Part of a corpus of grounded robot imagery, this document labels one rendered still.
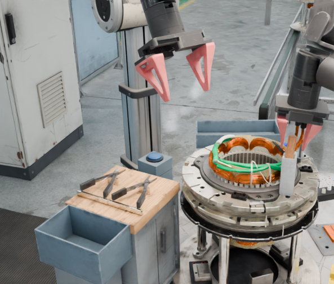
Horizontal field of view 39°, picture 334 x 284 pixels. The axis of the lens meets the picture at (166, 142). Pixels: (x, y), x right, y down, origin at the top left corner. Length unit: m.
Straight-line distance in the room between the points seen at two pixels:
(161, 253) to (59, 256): 0.28
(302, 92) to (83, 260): 0.54
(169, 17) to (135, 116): 0.69
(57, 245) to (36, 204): 2.15
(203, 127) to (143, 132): 0.19
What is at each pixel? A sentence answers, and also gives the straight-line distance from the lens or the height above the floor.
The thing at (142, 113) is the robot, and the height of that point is 1.10.
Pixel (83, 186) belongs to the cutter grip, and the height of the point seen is 1.09.
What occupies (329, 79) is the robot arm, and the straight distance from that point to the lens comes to 0.88.
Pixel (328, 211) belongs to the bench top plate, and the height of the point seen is 0.78.
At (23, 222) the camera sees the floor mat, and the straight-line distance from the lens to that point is 2.97.
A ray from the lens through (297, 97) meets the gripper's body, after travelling 0.93.
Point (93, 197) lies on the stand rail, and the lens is 1.08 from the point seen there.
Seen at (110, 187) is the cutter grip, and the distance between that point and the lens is 1.07.
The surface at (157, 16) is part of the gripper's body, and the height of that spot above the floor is 1.50.
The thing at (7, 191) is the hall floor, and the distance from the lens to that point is 3.35.
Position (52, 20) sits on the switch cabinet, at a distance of 3.48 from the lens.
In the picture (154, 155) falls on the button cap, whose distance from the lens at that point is 1.30.
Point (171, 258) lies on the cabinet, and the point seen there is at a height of 0.85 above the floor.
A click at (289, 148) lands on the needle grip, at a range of 1.00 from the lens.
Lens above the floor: 1.65
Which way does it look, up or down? 26 degrees down
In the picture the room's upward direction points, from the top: 2 degrees counter-clockwise
